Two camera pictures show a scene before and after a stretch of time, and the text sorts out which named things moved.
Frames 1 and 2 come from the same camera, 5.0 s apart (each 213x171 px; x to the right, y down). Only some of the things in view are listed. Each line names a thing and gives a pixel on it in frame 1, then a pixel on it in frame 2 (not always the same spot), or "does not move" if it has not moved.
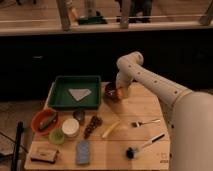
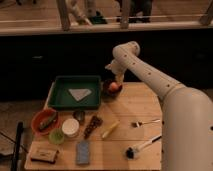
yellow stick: x=111 y=128 does not move
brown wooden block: x=44 y=154 does not move
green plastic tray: x=76 y=91 does not move
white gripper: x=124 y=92 -> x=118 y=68
